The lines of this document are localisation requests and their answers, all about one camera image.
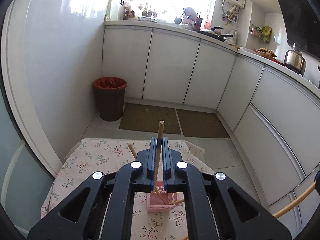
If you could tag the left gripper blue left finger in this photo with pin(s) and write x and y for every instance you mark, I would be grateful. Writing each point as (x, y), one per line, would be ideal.
(151, 163)

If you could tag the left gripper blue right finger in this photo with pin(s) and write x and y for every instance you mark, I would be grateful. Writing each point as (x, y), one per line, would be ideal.
(166, 160)

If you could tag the wooden chopstick lone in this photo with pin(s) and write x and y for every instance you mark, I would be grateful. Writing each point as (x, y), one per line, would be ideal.
(132, 150)

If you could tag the white kitchen cabinets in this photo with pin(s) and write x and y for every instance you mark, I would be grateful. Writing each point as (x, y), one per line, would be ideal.
(270, 112)

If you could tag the wooden chopstick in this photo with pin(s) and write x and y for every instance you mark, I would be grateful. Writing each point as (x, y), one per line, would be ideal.
(297, 201)
(158, 149)

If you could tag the brown floor mat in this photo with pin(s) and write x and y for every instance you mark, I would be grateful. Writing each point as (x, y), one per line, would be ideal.
(194, 124)

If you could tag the pink perforated utensil basket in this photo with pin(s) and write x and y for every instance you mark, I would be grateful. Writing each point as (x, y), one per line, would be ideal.
(162, 202)

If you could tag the brown trash bin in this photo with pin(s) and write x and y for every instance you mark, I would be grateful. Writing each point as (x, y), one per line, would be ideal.
(109, 95)

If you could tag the black frying pan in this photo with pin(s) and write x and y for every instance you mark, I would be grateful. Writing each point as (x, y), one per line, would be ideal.
(212, 33)

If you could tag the steel kettle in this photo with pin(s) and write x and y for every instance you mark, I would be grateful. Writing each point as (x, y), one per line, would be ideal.
(294, 59)

